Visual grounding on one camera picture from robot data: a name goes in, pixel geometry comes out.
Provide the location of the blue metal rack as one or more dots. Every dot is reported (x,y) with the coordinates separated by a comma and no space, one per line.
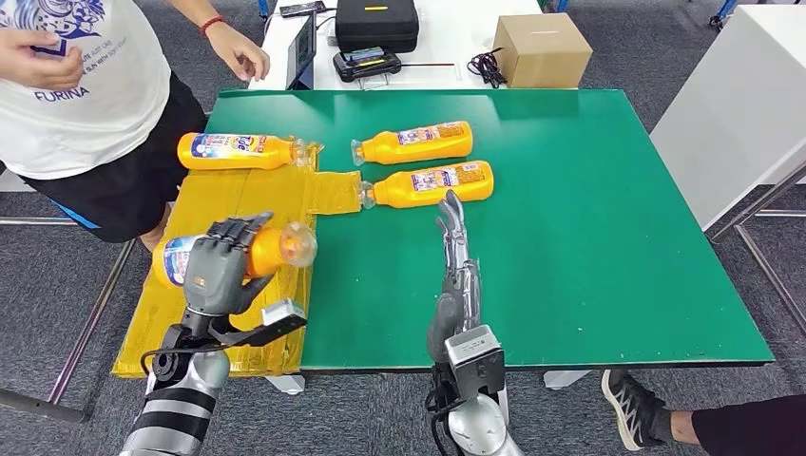
(724,7)

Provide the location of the steel table frame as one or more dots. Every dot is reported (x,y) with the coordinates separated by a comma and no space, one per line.
(784,213)
(38,221)

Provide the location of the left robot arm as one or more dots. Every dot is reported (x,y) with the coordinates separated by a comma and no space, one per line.
(176,409)

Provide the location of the black carrying case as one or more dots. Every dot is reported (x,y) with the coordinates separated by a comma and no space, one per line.
(376,25)

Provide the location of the white table foot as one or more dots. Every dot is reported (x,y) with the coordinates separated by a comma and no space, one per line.
(286,385)
(568,379)

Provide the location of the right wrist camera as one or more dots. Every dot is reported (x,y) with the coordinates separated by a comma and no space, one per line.
(475,365)

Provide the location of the black handheld controller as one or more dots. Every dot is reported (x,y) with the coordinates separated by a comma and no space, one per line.
(366,64)

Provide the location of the person's left hand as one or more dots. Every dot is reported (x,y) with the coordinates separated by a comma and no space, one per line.
(242,56)

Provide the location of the white table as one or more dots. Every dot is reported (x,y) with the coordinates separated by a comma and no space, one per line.
(447,34)

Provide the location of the white cabinet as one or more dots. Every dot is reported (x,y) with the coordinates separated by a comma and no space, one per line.
(737,107)

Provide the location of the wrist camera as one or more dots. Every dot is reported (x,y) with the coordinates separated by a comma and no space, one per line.
(475,365)
(283,313)

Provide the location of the person's right hand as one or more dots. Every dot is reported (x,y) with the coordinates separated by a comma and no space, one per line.
(38,60)

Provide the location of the orange detergent bottle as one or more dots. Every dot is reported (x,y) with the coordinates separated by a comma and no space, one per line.
(384,149)
(239,151)
(274,252)
(400,191)

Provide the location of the person's left forearm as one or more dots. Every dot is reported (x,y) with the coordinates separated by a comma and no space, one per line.
(192,11)

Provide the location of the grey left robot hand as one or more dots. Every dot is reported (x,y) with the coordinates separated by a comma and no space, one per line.
(217,277)

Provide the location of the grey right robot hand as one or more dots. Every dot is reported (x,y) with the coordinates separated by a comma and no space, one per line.
(463,296)

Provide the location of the dark tablet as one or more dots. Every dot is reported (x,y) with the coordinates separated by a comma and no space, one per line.
(301,50)

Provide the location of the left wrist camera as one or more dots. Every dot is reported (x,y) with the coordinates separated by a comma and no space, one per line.
(283,313)

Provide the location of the yellow plastic sheet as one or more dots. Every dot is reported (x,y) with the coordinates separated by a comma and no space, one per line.
(252,195)

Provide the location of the black phone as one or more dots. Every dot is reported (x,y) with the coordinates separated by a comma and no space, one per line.
(302,8)

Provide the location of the cardboard box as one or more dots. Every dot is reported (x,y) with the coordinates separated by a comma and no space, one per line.
(541,52)

